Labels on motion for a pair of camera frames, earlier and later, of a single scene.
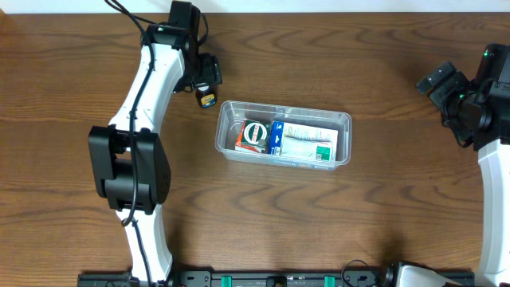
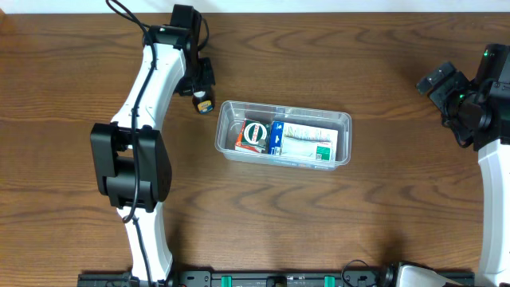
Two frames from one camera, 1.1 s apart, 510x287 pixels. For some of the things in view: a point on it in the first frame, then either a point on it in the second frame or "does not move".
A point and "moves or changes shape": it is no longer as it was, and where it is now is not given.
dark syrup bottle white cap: x=206 y=96 moves or changes shape
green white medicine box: x=313 y=144 does not move
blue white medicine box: x=303 y=141 does not move
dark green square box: x=254 y=136 does not move
